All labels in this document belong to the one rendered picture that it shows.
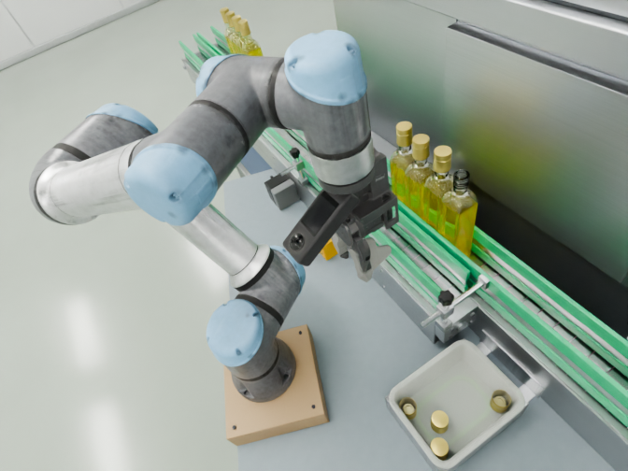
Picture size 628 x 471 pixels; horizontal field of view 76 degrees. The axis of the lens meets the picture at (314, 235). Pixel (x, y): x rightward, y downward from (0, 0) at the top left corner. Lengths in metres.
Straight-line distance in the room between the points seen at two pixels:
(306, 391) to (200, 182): 0.67
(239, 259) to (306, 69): 0.51
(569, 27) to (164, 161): 0.60
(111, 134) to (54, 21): 5.67
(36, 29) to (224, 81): 6.01
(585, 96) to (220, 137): 0.56
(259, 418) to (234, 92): 0.73
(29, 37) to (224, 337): 5.88
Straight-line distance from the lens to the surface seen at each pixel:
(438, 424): 0.93
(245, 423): 0.99
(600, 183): 0.82
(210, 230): 0.81
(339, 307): 1.11
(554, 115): 0.81
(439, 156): 0.84
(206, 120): 0.41
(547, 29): 0.78
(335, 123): 0.42
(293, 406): 0.97
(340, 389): 1.02
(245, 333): 0.80
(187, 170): 0.38
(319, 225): 0.51
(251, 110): 0.44
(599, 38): 0.74
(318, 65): 0.39
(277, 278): 0.85
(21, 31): 6.44
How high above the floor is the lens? 1.71
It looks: 49 degrees down
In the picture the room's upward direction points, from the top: 18 degrees counter-clockwise
